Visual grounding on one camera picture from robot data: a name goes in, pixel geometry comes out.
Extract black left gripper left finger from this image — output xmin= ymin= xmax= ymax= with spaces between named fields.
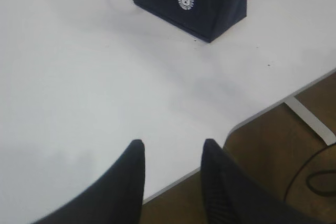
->
xmin=37 ymin=140 xmax=145 ymax=223

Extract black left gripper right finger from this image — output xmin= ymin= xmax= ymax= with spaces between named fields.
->
xmin=201 ymin=139 xmax=315 ymax=223

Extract white table leg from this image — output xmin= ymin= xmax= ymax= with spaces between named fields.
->
xmin=284 ymin=97 xmax=335 ymax=146

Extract black floor cable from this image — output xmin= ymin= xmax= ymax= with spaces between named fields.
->
xmin=285 ymin=144 xmax=336 ymax=204

